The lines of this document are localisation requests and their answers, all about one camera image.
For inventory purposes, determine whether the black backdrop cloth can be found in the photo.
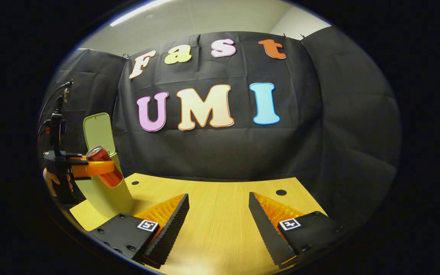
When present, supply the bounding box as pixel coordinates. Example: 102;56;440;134
39;26;402;237

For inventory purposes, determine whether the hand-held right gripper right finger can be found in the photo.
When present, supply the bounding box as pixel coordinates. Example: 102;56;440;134
249;192;345;268

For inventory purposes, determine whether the red pop can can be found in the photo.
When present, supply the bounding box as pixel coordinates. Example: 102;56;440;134
86;146;124;188

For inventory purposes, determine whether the wooden desktop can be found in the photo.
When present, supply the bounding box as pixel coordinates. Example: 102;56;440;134
69;173;327;275

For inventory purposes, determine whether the cream desktop garbage bin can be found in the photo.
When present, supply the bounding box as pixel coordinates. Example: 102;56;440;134
74;112;135;219

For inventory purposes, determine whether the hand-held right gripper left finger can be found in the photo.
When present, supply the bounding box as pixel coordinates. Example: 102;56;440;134
89;193;190;269

